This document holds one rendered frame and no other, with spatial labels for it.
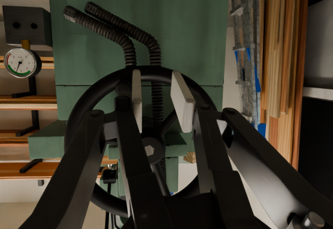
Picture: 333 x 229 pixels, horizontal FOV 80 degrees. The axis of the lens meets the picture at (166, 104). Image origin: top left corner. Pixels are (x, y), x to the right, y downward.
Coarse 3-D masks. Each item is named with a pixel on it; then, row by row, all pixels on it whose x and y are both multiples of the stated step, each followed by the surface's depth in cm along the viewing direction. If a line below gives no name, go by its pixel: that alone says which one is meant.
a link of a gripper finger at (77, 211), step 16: (96, 112) 13; (80, 128) 12; (96, 128) 12; (80, 144) 11; (96, 144) 11; (64, 160) 10; (80, 160) 10; (96, 160) 12; (64, 176) 9; (80, 176) 9; (96, 176) 12; (48, 192) 8; (64, 192) 8; (80, 192) 9; (48, 208) 7; (64, 208) 8; (80, 208) 9; (32, 224) 7; (48, 224) 7; (64, 224) 7; (80, 224) 9
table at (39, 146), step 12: (60, 120) 68; (36, 132) 54; (48, 132) 54; (60, 132) 54; (168, 132) 56; (180, 132) 56; (192, 132) 56; (36, 144) 51; (48, 144) 51; (60, 144) 52; (108, 144) 53; (168, 144) 46; (180, 144) 46; (192, 144) 57; (36, 156) 51; (48, 156) 52; (60, 156) 52; (168, 156) 46
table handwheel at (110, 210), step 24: (120, 72) 33; (144, 72) 33; (168, 72) 34; (96, 96) 33; (72, 120) 33; (144, 120) 49; (168, 120) 36; (144, 144) 34; (96, 192) 36; (168, 192) 38; (192, 192) 38; (120, 216) 37
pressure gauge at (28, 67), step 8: (24, 40) 43; (16, 48) 41; (24, 48) 42; (8, 56) 41; (16, 56) 42; (24, 56) 42; (32, 56) 42; (8, 64) 42; (16, 64) 42; (24, 64) 42; (32, 64) 42; (40, 64) 44; (16, 72) 42; (24, 72) 42; (32, 72) 42
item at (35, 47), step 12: (12, 12) 43; (24, 12) 43; (36, 12) 43; (48, 12) 46; (12, 24) 43; (24, 24) 43; (36, 24) 44; (48, 24) 46; (12, 36) 43; (24, 36) 44; (36, 36) 44; (48, 36) 46; (36, 48) 50; (48, 48) 50
